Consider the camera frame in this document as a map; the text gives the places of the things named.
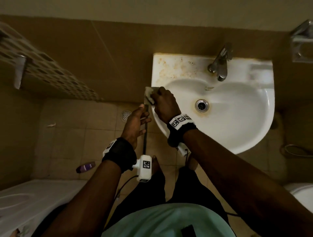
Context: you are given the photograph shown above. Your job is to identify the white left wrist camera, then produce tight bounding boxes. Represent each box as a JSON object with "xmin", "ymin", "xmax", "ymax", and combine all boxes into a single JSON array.
[{"xmin": 133, "ymin": 155, "xmax": 153, "ymax": 183}]

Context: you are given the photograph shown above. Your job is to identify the white plastic appliance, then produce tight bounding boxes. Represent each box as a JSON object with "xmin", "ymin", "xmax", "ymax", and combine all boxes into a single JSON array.
[{"xmin": 0, "ymin": 179, "xmax": 88, "ymax": 237}]

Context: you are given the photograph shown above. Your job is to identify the grey cleaning cloth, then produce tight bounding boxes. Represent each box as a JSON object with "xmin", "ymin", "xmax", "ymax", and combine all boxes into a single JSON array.
[{"xmin": 144, "ymin": 86, "xmax": 159, "ymax": 106}]

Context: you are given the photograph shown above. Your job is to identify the black left camera cable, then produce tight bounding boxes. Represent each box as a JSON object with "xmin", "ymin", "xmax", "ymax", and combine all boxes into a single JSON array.
[{"xmin": 114, "ymin": 175, "xmax": 139, "ymax": 201}]

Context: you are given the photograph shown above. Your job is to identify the person's foot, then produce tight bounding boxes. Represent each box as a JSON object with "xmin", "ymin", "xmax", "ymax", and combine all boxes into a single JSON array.
[
  {"xmin": 151, "ymin": 156, "xmax": 162, "ymax": 174},
  {"xmin": 186, "ymin": 156, "xmax": 199, "ymax": 172}
]

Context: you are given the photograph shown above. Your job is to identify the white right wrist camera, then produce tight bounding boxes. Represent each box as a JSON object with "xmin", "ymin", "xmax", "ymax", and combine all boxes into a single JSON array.
[{"xmin": 177, "ymin": 142, "xmax": 191, "ymax": 157}]

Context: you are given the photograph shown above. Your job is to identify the purple shower gel bottle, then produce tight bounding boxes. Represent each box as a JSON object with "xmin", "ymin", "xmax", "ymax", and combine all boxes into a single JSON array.
[{"xmin": 75, "ymin": 161, "xmax": 97, "ymax": 174}]

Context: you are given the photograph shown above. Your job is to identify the teal shirt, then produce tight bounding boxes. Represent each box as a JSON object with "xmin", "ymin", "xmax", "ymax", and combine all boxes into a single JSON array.
[{"xmin": 101, "ymin": 203, "xmax": 237, "ymax": 237}]

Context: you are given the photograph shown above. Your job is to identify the black clip-on device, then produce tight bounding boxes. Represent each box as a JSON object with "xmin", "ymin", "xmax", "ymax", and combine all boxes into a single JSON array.
[{"xmin": 180, "ymin": 224, "xmax": 197, "ymax": 237}]

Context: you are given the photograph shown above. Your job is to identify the person's left hand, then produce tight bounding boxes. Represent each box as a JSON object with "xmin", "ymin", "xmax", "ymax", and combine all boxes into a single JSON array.
[{"xmin": 121, "ymin": 104, "xmax": 152, "ymax": 150}]

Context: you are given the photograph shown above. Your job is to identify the white wash basin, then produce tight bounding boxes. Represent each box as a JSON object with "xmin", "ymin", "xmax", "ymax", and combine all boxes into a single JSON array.
[{"xmin": 151, "ymin": 52, "xmax": 276, "ymax": 155}]

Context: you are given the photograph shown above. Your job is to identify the white toilet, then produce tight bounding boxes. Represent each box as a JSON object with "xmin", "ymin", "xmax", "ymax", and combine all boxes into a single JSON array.
[{"xmin": 283, "ymin": 182, "xmax": 313, "ymax": 213}]

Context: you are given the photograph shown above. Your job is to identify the person's left foot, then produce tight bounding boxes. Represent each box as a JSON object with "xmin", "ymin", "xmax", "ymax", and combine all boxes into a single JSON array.
[{"xmin": 151, "ymin": 156, "xmax": 162, "ymax": 174}]

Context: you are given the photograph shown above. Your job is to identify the person's right foot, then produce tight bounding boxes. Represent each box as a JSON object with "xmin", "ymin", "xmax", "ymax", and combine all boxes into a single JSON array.
[{"xmin": 186, "ymin": 156, "xmax": 199, "ymax": 172}]

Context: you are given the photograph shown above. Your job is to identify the black trousers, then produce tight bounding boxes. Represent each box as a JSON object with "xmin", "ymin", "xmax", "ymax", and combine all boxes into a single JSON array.
[{"xmin": 104, "ymin": 165, "xmax": 230, "ymax": 230}]

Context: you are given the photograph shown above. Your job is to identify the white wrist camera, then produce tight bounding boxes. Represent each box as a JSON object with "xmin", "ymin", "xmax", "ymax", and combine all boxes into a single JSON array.
[
  {"xmin": 133, "ymin": 155, "xmax": 153, "ymax": 183},
  {"xmin": 177, "ymin": 142, "xmax": 191, "ymax": 157}
]

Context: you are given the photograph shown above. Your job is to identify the black right wrist band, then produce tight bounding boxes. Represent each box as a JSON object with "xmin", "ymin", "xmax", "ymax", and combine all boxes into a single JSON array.
[{"xmin": 167, "ymin": 114, "xmax": 198, "ymax": 148}]

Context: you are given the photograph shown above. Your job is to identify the person's right hand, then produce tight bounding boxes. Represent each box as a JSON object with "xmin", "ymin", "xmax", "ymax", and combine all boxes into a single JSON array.
[{"xmin": 150, "ymin": 86, "xmax": 182, "ymax": 125}]

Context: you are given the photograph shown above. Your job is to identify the black wrist band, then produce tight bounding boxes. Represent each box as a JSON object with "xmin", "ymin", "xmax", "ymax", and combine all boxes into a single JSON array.
[
  {"xmin": 167, "ymin": 114, "xmax": 198, "ymax": 148},
  {"xmin": 101, "ymin": 137, "xmax": 138, "ymax": 174}
]

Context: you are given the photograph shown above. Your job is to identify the chrome basin tap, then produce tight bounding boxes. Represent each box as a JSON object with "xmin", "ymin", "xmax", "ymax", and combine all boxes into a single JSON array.
[{"xmin": 207, "ymin": 42, "xmax": 233, "ymax": 82}]

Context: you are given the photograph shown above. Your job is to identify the person's left forearm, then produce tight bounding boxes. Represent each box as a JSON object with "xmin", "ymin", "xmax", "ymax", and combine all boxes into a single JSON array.
[{"xmin": 41, "ymin": 160, "xmax": 123, "ymax": 237}]

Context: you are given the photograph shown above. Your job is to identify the chrome wall tap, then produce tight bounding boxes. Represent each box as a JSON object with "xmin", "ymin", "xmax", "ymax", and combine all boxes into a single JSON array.
[{"xmin": 13, "ymin": 54, "xmax": 28, "ymax": 90}]

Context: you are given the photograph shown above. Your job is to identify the black left wrist band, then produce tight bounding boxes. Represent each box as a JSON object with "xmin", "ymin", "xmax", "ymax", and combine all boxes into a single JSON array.
[{"xmin": 101, "ymin": 137, "xmax": 138, "ymax": 174}]

